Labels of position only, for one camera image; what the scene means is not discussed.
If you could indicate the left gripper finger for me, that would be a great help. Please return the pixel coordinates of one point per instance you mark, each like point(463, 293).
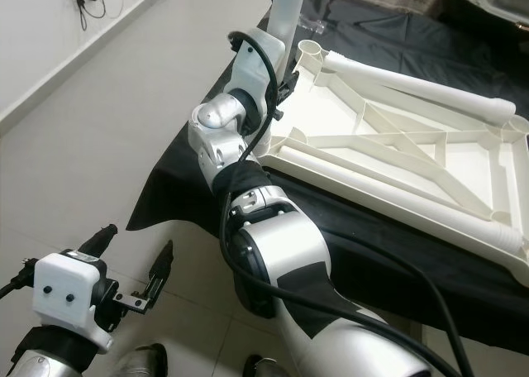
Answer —
point(161, 269)
point(97, 238)

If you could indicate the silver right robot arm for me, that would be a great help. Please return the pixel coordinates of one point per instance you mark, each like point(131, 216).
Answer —
point(297, 261)

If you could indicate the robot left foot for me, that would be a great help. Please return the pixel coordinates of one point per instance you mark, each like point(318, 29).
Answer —
point(140, 362)

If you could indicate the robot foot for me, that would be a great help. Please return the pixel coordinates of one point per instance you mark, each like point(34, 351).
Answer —
point(140, 362)
point(260, 369)

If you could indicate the clear tape strip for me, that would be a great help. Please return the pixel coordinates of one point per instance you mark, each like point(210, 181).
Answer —
point(312, 23)

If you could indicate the black tablecloth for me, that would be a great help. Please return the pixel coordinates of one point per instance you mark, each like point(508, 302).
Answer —
point(198, 187)

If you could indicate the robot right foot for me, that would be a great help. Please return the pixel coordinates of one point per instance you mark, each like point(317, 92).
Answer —
point(260, 369)

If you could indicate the black wok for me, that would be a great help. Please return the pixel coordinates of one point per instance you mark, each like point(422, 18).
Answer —
point(488, 1)

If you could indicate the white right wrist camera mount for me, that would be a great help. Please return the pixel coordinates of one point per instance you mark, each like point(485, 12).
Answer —
point(252, 71)

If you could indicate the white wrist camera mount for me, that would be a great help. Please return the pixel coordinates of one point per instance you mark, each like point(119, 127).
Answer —
point(70, 290)
point(252, 71)

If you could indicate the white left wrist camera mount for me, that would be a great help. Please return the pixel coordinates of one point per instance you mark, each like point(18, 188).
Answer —
point(70, 290)

